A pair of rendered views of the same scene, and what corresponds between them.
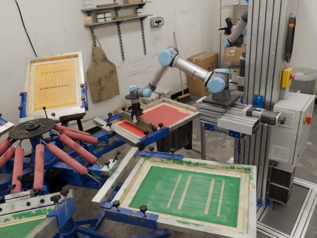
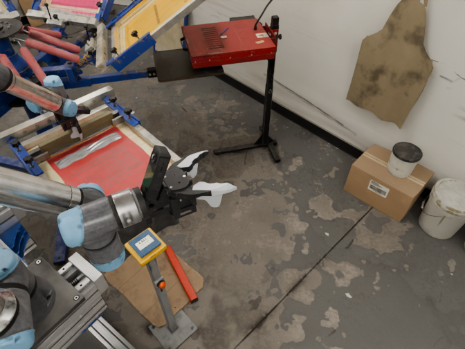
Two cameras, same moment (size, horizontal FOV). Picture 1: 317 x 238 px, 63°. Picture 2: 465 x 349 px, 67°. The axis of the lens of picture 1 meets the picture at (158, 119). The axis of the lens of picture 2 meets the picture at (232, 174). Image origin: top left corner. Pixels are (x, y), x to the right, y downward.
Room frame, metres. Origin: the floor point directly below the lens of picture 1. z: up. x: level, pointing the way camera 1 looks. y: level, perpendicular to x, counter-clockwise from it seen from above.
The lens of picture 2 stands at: (2.81, -1.32, 2.24)
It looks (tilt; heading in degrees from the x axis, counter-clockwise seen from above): 47 degrees down; 85
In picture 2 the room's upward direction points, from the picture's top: straight up
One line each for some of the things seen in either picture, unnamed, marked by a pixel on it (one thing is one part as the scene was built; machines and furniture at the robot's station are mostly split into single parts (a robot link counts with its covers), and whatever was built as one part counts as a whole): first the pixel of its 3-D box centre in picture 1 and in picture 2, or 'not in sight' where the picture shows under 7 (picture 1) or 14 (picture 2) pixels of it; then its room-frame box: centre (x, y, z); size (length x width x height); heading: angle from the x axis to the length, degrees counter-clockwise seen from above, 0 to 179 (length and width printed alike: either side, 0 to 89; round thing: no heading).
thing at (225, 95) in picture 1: (221, 91); not in sight; (1.89, -0.51, 1.31); 0.15 x 0.15 x 0.10
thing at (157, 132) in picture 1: (154, 136); (28, 162); (1.88, 0.05, 0.97); 0.30 x 0.05 x 0.07; 129
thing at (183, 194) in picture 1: (162, 174); not in sight; (1.26, 0.01, 1.05); 1.08 x 0.61 x 0.23; 69
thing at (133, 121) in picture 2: (118, 118); (122, 115); (2.32, 0.40, 0.97); 0.30 x 0.05 x 0.07; 129
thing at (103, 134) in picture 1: (103, 136); not in sight; (1.90, 0.47, 1.02); 0.17 x 0.06 x 0.05; 129
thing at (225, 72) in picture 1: (221, 77); not in sight; (1.89, -0.51, 1.42); 0.13 x 0.12 x 0.14; 153
